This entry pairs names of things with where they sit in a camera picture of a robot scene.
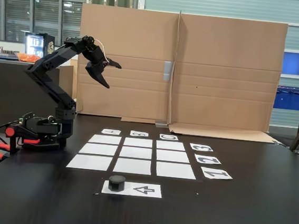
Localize white paper grid square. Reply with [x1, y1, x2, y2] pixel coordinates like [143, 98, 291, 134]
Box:
[112, 157, 153, 176]
[156, 149, 191, 164]
[156, 161, 198, 180]
[78, 142, 119, 157]
[123, 137, 153, 148]
[66, 153, 113, 172]
[119, 145, 153, 160]
[88, 133, 122, 146]
[156, 140, 187, 151]

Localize black hexagonal token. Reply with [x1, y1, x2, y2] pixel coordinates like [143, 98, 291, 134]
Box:
[108, 174, 127, 193]

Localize red white servo cable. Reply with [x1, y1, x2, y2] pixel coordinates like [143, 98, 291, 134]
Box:
[92, 38, 112, 64]

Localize paper label number 2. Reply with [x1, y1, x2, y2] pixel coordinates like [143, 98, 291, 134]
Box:
[194, 154, 223, 166]

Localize paper sheet with arrow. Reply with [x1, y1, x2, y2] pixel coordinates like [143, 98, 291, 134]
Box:
[101, 179, 163, 199]

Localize dark brown counter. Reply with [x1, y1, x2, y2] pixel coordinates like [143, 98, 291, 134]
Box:
[0, 59, 76, 140]

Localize blue foosball table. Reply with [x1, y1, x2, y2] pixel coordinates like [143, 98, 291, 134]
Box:
[271, 84, 299, 137]

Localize paper label number 1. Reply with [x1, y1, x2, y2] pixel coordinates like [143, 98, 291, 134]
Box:
[200, 167, 234, 181]

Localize paper label letter A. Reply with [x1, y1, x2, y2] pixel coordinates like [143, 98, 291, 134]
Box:
[101, 128, 122, 136]

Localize black mini fridge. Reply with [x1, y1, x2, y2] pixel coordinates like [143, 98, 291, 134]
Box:
[23, 31, 57, 64]

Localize paper label number 3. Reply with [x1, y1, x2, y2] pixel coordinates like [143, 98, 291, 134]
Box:
[189, 142, 215, 152]

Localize large brown cardboard panel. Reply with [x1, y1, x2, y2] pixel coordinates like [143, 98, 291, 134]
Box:
[167, 10, 294, 145]
[71, 3, 181, 126]

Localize orange snack bag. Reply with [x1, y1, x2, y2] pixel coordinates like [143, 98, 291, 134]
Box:
[14, 52, 43, 64]

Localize grey tape strip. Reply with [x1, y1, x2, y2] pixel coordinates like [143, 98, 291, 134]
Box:
[163, 61, 173, 81]

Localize paper label letter B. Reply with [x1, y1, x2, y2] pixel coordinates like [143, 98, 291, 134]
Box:
[130, 130, 150, 138]

